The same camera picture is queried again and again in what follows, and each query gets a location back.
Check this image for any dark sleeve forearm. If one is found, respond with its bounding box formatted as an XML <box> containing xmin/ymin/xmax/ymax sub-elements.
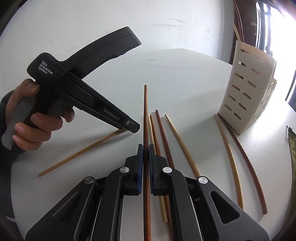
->
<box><xmin>0</xmin><ymin>90</ymin><xmax>22</xmax><ymax>220</ymax></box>

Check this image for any dark brown tall cabinet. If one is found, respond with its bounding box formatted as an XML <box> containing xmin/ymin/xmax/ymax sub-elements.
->
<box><xmin>231</xmin><ymin>0</ymin><xmax>258</xmax><ymax>47</ymax></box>

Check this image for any dark brown wooden chopstick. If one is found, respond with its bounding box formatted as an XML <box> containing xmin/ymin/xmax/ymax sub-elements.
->
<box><xmin>143</xmin><ymin>85</ymin><xmax>151</xmax><ymax>241</ymax></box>

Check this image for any cream plastic utensil holder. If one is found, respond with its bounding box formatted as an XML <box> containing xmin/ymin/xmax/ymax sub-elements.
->
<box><xmin>218</xmin><ymin>41</ymin><xmax>276</xmax><ymax>134</ymax></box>

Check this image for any person left hand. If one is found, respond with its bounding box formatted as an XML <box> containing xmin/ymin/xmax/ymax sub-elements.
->
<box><xmin>5</xmin><ymin>79</ymin><xmax>75</xmax><ymax>151</ymax></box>

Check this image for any reddish brown chopstick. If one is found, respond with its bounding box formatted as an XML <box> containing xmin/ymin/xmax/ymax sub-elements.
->
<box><xmin>149</xmin><ymin>114</ymin><xmax>174</xmax><ymax>240</ymax></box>

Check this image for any olive green jacket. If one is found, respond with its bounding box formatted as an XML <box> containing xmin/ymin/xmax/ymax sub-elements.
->
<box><xmin>286</xmin><ymin>126</ymin><xmax>295</xmax><ymax>169</ymax></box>

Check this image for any light bamboo chopstick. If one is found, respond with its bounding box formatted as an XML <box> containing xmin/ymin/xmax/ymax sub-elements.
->
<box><xmin>147</xmin><ymin>114</ymin><xmax>168</xmax><ymax>224</ymax></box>
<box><xmin>38</xmin><ymin>130</ymin><xmax>125</xmax><ymax>177</ymax></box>
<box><xmin>232</xmin><ymin>21</ymin><xmax>241</xmax><ymax>41</ymax></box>
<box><xmin>214</xmin><ymin>114</ymin><xmax>244</xmax><ymax>210</ymax></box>
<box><xmin>165</xmin><ymin>114</ymin><xmax>201</xmax><ymax>178</ymax></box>

